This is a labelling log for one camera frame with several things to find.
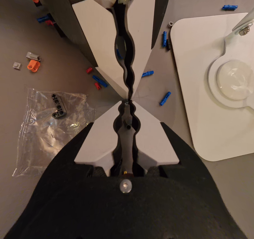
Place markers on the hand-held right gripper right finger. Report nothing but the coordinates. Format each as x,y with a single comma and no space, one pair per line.
156,143

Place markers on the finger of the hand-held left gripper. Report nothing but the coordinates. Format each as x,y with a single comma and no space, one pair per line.
140,25
93,34

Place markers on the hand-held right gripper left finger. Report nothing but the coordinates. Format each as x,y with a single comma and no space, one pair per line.
95,143

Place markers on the orange lego connector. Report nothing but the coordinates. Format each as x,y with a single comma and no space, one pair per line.
33,66

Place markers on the grey round lego bush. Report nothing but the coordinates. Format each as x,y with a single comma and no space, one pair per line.
170,23

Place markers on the black lego pin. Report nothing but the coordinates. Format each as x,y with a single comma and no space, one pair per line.
128,125
168,44

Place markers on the red lego pin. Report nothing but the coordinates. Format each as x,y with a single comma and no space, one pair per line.
89,70
97,86

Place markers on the grey lego pin brick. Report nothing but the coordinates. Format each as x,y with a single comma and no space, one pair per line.
31,55

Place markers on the dark grey angled lego beam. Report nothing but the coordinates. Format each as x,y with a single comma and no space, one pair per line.
58,108

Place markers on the small grey lego plate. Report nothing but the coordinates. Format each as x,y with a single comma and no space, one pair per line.
17,65

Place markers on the clear plastic bag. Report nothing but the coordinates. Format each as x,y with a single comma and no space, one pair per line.
39,140

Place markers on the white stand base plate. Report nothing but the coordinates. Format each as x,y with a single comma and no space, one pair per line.
198,84

